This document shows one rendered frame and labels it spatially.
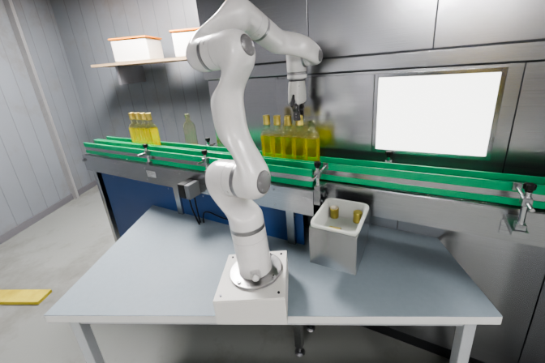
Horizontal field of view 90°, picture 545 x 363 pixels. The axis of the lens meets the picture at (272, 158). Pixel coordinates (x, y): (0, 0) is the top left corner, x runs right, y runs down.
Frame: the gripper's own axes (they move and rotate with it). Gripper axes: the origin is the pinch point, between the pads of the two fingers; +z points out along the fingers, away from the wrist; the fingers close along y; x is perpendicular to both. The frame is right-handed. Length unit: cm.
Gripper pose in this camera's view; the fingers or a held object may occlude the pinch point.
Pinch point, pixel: (298, 115)
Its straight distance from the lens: 124.2
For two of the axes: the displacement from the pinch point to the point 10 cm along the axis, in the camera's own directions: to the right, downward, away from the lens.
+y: -4.8, 3.2, -8.2
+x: 8.7, 0.9, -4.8
